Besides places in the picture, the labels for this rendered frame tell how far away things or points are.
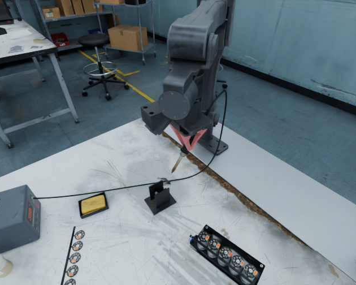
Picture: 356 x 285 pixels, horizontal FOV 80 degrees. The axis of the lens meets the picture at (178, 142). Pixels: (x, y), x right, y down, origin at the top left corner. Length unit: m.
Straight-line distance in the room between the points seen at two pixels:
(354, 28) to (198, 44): 2.54
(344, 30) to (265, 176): 2.30
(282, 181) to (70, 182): 0.67
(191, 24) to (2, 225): 0.57
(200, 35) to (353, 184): 1.86
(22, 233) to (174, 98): 0.47
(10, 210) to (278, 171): 0.76
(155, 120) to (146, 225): 0.31
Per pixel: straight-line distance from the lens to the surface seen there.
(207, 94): 0.69
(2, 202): 0.67
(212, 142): 0.82
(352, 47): 2.88
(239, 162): 0.77
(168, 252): 0.58
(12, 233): 0.64
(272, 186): 0.74
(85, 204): 0.67
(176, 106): 0.36
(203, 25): 0.41
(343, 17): 2.88
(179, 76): 0.37
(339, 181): 2.06
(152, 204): 0.64
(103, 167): 0.77
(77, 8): 4.49
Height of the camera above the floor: 1.29
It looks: 41 degrees down
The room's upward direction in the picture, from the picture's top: straight up
